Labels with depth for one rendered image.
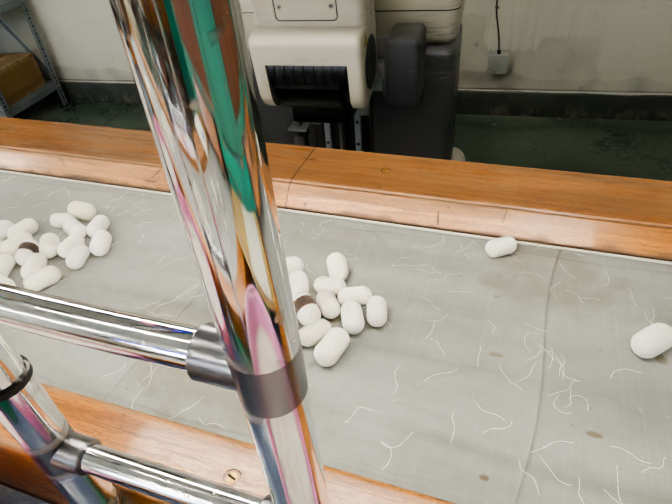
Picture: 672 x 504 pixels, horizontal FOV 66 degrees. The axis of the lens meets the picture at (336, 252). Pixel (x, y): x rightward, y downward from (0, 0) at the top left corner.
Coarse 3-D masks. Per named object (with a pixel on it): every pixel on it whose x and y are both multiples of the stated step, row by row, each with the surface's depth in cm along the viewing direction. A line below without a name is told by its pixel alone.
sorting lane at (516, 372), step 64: (0, 192) 71; (64, 192) 69; (128, 192) 68; (128, 256) 57; (320, 256) 55; (384, 256) 54; (448, 256) 53; (512, 256) 53; (576, 256) 52; (192, 320) 49; (448, 320) 46; (512, 320) 46; (576, 320) 45; (640, 320) 45; (64, 384) 44; (128, 384) 44; (192, 384) 43; (320, 384) 42; (384, 384) 42; (448, 384) 41; (512, 384) 41; (576, 384) 40; (640, 384) 40; (320, 448) 38; (384, 448) 37; (448, 448) 37; (512, 448) 37; (576, 448) 36; (640, 448) 36
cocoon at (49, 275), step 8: (32, 272) 53; (40, 272) 53; (48, 272) 53; (56, 272) 54; (24, 280) 53; (32, 280) 53; (40, 280) 53; (48, 280) 53; (56, 280) 54; (32, 288) 53; (40, 288) 53
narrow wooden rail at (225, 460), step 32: (64, 416) 39; (96, 416) 38; (128, 416) 38; (0, 448) 38; (128, 448) 36; (160, 448) 36; (192, 448) 36; (224, 448) 36; (0, 480) 44; (32, 480) 40; (224, 480) 34; (256, 480) 34; (352, 480) 33
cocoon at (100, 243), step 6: (96, 234) 58; (102, 234) 58; (108, 234) 58; (96, 240) 57; (102, 240) 57; (108, 240) 58; (90, 246) 57; (96, 246) 56; (102, 246) 57; (108, 246) 57; (96, 252) 57; (102, 252) 57
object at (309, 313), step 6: (300, 294) 47; (306, 294) 48; (294, 300) 47; (306, 306) 46; (312, 306) 46; (300, 312) 46; (306, 312) 46; (312, 312) 46; (318, 312) 46; (300, 318) 46; (306, 318) 46; (312, 318) 46; (318, 318) 46; (306, 324) 46
